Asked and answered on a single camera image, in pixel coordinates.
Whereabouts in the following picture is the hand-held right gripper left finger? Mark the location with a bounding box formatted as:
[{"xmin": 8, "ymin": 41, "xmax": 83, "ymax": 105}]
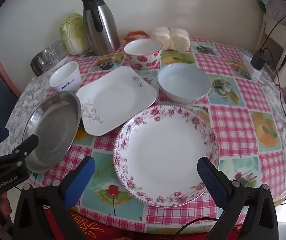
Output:
[{"xmin": 12, "ymin": 156, "xmax": 96, "ymax": 240}]

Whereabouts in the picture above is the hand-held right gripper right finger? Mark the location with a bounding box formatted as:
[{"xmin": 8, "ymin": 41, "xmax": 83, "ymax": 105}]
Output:
[{"xmin": 197, "ymin": 156, "xmax": 278, "ymax": 240}]

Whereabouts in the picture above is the stainless steel plate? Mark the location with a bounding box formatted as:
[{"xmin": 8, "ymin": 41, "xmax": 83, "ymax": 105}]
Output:
[{"xmin": 21, "ymin": 92, "xmax": 81, "ymax": 173}]

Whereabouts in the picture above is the round floral plate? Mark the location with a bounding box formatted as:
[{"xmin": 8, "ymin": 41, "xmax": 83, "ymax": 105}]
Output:
[{"xmin": 113, "ymin": 104, "xmax": 220, "ymax": 207}]

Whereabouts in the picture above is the light blue bowl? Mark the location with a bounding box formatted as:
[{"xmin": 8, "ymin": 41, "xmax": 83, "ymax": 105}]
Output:
[{"xmin": 157, "ymin": 63, "xmax": 212, "ymax": 104}]

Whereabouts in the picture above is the red floral bowl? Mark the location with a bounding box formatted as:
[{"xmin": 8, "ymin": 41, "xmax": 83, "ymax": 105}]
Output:
[{"xmin": 123, "ymin": 39, "xmax": 163, "ymax": 70}]

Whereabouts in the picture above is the red printed cloth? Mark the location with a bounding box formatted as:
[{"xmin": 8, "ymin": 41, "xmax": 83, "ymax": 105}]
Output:
[{"xmin": 45, "ymin": 205, "xmax": 246, "ymax": 240}]

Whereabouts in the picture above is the pink board edge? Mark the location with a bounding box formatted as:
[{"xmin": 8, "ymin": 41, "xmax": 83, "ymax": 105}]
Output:
[{"xmin": 0, "ymin": 60, "xmax": 21, "ymax": 98}]

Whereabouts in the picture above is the pink checked tablecloth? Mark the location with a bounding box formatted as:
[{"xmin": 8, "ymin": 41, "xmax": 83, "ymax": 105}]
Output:
[{"xmin": 28, "ymin": 37, "xmax": 286, "ymax": 235}]

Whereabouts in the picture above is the dark banded glass jug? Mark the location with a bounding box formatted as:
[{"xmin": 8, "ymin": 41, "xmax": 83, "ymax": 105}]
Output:
[{"xmin": 30, "ymin": 51, "xmax": 49, "ymax": 77}]

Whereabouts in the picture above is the clear drinking glass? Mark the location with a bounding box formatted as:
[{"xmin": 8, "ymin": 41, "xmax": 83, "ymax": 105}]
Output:
[
  {"xmin": 51, "ymin": 51, "xmax": 65, "ymax": 63},
  {"xmin": 50, "ymin": 40, "xmax": 64, "ymax": 53},
  {"xmin": 43, "ymin": 46, "xmax": 58, "ymax": 63}
]

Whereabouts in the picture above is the white power strip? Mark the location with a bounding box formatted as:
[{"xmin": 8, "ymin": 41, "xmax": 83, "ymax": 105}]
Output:
[{"xmin": 242, "ymin": 54, "xmax": 262, "ymax": 79}]

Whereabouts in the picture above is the napa cabbage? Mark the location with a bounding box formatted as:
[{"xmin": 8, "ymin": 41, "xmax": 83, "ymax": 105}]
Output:
[{"xmin": 59, "ymin": 13, "xmax": 89, "ymax": 55}]

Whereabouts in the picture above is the black charger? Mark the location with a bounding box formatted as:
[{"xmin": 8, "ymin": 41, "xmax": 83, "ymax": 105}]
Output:
[{"xmin": 250, "ymin": 51, "xmax": 267, "ymax": 71}]

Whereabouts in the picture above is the stainless steel thermos jug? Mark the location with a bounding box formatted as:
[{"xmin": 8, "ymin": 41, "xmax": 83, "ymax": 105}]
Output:
[{"xmin": 81, "ymin": 0, "xmax": 120, "ymax": 55}]

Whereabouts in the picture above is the bag of steamed buns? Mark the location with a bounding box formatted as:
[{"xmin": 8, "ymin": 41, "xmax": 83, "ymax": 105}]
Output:
[{"xmin": 150, "ymin": 27, "xmax": 191, "ymax": 51}]

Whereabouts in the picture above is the orange snack packet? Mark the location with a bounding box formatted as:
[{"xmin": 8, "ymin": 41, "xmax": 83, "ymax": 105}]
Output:
[{"xmin": 125, "ymin": 31, "xmax": 150, "ymax": 42}]

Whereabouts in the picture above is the patterned cloth bundle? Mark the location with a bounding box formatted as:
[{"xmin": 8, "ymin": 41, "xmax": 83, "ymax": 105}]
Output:
[{"xmin": 255, "ymin": 0, "xmax": 286, "ymax": 30}]

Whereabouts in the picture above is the black charger cable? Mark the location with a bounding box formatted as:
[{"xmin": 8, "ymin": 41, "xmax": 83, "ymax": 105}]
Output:
[{"xmin": 260, "ymin": 7, "xmax": 286, "ymax": 53}]

